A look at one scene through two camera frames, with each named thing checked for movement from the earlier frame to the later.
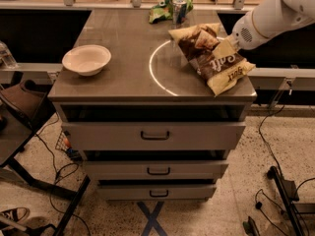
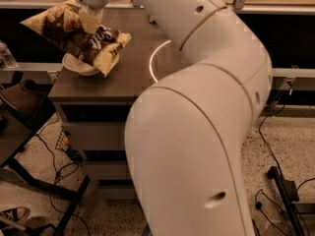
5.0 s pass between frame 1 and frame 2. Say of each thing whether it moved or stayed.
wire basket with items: stayed
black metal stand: stayed
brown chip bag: moved
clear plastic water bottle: stayed
